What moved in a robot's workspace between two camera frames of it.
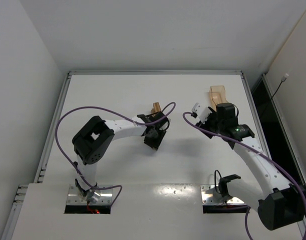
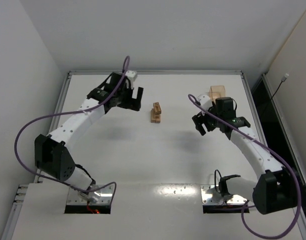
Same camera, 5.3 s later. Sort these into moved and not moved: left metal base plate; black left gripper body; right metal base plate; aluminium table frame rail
Moved: black left gripper body
Not moved: right metal base plate; left metal base plate; aluminium table frame rail
